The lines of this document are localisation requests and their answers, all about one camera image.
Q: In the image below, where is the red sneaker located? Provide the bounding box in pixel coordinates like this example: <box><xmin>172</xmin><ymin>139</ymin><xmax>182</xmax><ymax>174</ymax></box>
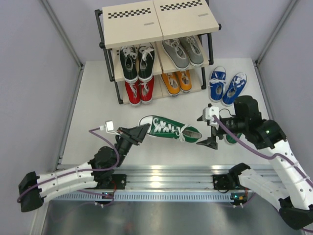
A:
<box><xmin>140</xmin><ymin>77</ymin><xmax>155</xmax><ymax>104</ymax></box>
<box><xmin>125</xmin><ymin>81</ymin><xmax>141</xmax><ymax>106</ymax></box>

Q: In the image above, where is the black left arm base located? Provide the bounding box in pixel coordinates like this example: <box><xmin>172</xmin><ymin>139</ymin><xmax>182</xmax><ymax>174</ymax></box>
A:
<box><xmin>96</xmin><ymin>174</ymin><xmax>127</xmax><ymax>189</ymax></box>

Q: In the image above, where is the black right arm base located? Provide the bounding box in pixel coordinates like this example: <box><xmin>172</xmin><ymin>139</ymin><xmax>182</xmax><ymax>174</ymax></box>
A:
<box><xmin>212</xmin><ymin>163</ymin><xmax>251</xmax><ymax>193</ymax></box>

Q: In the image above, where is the grey sneaker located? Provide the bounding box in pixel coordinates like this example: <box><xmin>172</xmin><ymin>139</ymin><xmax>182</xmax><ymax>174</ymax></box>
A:
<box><xmin>179</xmin><ymin>36</ymin><xmax>204</xmax><ymax>67</ymax></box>
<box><xmin>162</xmin><ymin>38</ymin><xmax>190</xmax><ymax>71</ymax></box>

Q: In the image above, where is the green sneaker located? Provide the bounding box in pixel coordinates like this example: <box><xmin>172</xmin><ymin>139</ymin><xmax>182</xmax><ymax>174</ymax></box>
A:
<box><xmin>139</xmin><ymin>115</ymin><xmax>202</xmax><ymax>143</ymax></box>
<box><xmin>225</xmin><ymin>133</ymin><xmax>242</xmax><ymax>145</ymax></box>

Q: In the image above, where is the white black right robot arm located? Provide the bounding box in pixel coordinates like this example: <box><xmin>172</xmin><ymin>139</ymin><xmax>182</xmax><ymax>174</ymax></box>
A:
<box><xmin>197</xmin><ymin>95</ymin><xmax>313</xmax><ymax>230</ymax></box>

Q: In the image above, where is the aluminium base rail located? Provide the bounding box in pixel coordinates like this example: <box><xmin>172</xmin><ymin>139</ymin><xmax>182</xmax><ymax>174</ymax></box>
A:
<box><xmin>40</xmin><ymin>146</ymin><xmax>306</xmax><ymax>203</ymax></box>

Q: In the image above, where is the left blue sneaker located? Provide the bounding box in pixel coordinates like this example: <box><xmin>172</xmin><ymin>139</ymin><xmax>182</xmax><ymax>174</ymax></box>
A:
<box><xmin>208</xmin><ymin>66</ymin><xmax>226</xmax><ymax>102</ymax></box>

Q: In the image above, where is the beige black shoe shelf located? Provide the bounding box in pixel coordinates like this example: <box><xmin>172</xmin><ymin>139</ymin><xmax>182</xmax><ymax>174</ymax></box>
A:
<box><xmin>95</xmin><ymin>0</ymin><xmax>221</xmax><ymax>104</ymax></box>

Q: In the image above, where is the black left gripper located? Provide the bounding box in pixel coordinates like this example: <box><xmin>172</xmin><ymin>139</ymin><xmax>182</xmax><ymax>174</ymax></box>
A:
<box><xmin>113</xmin><ymin>123</ymin><xmax>150</xmax><ymax>168</ymax></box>

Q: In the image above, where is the black sneaker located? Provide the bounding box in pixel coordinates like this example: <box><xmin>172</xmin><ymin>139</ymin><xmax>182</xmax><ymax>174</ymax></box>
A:
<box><xmin>138</xmin><ymin>43</ymin><xmax>156</xmax><ymax>82</ymax></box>
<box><xmin>119</xmin><ymin>46</ymin><xmax>138</xmax><ymax>83</ymax></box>

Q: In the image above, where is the orange sneaker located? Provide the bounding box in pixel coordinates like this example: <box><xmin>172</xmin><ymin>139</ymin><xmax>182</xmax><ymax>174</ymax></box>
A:
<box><xmin>161</xmin><ymin>73</ymin><xmax>180</xmax><ymax>96</ymax></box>
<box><xmin>176</xmin><ymin>70</ymin><xmax>192</xmax><ymax>93</ymax></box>

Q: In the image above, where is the left grey corner post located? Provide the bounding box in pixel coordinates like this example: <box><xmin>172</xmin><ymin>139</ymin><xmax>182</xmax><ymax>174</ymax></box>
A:
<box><xmin>40</xmin><ymin>0</ymin><xmax>85</xmax><ymax>69</ymax></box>

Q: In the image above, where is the grey aluminium corner post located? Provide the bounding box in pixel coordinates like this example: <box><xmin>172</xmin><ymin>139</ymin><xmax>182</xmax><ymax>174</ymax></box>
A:
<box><xmin>254</xmin><ymin>0</ymin><xmax>300</xmax><ymax>67</ymax></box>

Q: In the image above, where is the blue sneaker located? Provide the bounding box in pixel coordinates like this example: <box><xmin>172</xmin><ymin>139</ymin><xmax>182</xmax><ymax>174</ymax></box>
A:
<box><xmin>208</xmin><ymin>66</ymin><xmax>226</xmax><ymax>102</ymax></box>
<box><xmin>222</xmin><ymin>72</ymin><xmax>247</xmax><ymax>106</ymax></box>

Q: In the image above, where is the right blue sneaker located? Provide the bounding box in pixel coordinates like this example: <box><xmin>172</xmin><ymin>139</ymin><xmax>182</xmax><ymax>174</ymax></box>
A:
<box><xmin>222</xmin><ymin>72</ymin><xmax>247</xmax><ymax>106</ymax></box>

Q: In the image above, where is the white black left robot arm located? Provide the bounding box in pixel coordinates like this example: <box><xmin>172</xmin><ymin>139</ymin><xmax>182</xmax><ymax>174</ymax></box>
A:
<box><xmin>17</xmin><ymin>121</ymin><xmax>150</xmax><ymax>212</ymax></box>

